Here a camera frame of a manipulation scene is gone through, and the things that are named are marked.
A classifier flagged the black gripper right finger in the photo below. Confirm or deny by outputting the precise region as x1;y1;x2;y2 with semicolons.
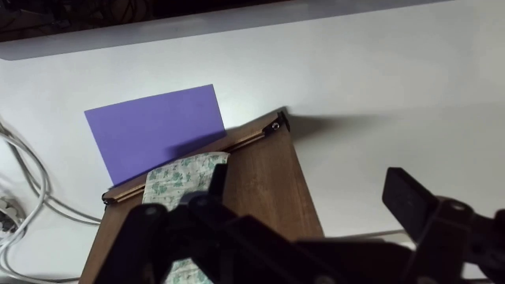
381;166;505;284

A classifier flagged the thick white cable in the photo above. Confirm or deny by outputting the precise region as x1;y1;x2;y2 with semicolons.
0;121;105;227

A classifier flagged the wooden board stand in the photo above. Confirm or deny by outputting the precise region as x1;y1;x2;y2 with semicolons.
78;107;327;284

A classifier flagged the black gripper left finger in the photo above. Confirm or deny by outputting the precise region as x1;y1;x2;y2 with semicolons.
97;162;299;284

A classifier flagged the floral kitchen towel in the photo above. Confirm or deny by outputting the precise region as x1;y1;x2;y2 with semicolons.
141;150;233;284

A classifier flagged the purple paper sheet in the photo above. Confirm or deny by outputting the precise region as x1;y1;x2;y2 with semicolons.
84;84;228;186

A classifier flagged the thin white cable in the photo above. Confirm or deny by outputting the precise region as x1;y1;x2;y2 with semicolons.
0;199;81;284

